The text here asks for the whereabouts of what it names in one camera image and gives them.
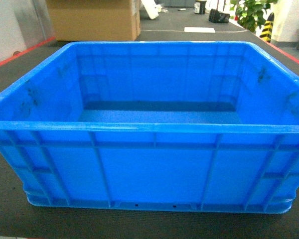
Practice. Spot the large blue plastic crate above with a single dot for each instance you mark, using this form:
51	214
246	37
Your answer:
168	126

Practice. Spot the large brown cardboard box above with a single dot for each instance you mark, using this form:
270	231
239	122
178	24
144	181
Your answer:
95	20

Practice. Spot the white flat board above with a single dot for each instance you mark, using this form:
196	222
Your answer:
199	29

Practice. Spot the black bag on floor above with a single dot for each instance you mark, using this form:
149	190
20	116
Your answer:
218	17

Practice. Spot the yellow black striped bollard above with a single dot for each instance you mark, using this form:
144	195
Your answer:
266	33

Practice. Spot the green potted plant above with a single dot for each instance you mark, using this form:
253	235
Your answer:
249	14

